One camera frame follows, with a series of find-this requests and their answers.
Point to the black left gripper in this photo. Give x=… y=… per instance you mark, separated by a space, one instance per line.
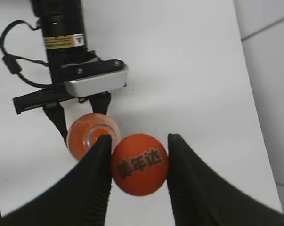
x=64 y=66

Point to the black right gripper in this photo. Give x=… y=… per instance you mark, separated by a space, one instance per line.
x=80 y=198

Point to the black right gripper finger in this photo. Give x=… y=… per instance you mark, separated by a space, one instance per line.
x=200 y=197

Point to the orange Mirinda soda bottle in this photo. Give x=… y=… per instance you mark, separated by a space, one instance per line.
x=86 y=130

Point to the orange bottle cap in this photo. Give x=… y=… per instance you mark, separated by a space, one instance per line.
x=139 y=165

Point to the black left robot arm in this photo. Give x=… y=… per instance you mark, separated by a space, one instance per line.
x=63 y=31

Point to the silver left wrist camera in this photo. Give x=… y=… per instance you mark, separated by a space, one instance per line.
x=94 y=77

